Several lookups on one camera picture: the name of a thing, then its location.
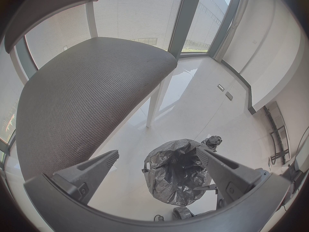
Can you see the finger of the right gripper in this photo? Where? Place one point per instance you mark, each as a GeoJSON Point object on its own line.
{"type": "Point", "coordinates": [207, 187]}

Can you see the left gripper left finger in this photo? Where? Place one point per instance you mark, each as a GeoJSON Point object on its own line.
{"type": "Point", "coordinates": [91, 170]}

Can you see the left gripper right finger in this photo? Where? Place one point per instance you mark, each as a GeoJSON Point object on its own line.
{"type": "Point", "coordinates": [229, 173]}

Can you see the black plastic bag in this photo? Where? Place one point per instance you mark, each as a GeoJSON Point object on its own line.
{"type": "Point", "coordinates": [164, 177]}

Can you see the crumpled black plastic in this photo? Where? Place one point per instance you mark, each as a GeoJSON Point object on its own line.
{"type": "Point", "coordinates": [213, 141]}

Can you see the brown padded white-framed chair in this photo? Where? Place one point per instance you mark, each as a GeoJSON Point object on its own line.
{"type": "Point", "coordinates": [84, 93]}

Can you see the window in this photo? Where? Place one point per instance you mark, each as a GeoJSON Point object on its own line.
{"type": "Point", "coordinates": [135, 13]}

